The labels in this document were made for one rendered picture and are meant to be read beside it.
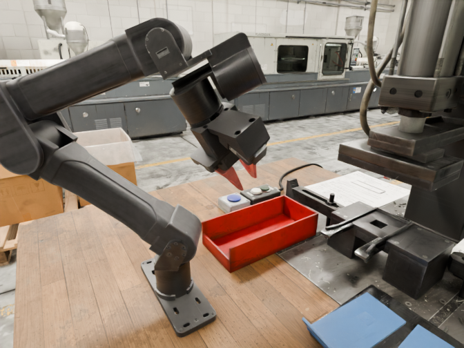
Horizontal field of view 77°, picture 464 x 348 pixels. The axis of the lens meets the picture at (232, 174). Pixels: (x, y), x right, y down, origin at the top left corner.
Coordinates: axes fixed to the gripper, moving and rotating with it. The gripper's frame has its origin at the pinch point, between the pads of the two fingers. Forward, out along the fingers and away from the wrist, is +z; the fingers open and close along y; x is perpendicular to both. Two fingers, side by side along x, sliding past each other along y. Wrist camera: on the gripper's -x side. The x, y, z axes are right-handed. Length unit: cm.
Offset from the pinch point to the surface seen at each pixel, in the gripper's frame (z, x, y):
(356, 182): 47, 15, 40
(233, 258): 13.5, 1.5, -10.2
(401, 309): 23.8, -22.9, 3.2
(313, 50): 208, 406, 417
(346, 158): 10.0, -4.7, 19.0
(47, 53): -27, 493, 18
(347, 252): 27.5, -8.1, 8.5
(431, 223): 40, -13, 31
